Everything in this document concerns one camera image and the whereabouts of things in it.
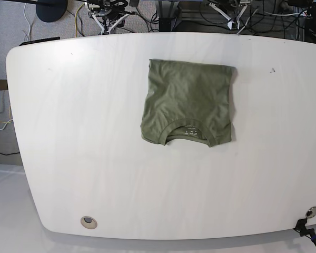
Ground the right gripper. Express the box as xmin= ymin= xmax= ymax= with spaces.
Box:
xmin=87 ymin=2 xmax=136 ymax=35

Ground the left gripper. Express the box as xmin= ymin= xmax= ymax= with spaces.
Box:
xmin=209 ymin=2 xmax=248 ymax=30

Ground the green T-shirt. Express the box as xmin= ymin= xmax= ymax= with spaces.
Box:
xmin=140 ymin=59 xmax=236 ymax=147

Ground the round black stand base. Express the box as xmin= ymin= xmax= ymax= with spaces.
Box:
xmin=36 ymin=0 xmax=68 ymax=23

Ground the left table grommet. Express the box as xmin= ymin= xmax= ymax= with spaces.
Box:
xmin=81 ymin=216 xmax=97 ymax=229

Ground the table grommet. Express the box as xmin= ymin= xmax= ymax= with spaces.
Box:
xmin=81 ymin=216 xmax=97 ymax=229
xmin=305 ymin=206 xmax=316 ymax=219

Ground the right table grommet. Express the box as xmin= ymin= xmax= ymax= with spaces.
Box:
xmin=305 ymin=206 xmax=316 ymax=219

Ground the yellow cable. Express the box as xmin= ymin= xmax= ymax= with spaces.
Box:
xmin=74 ymin=3 xmax=85 ymax=37

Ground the black cable clamp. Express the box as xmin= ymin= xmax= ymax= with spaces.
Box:
xmin=293 ymin=218 xmax=316 ymax=247

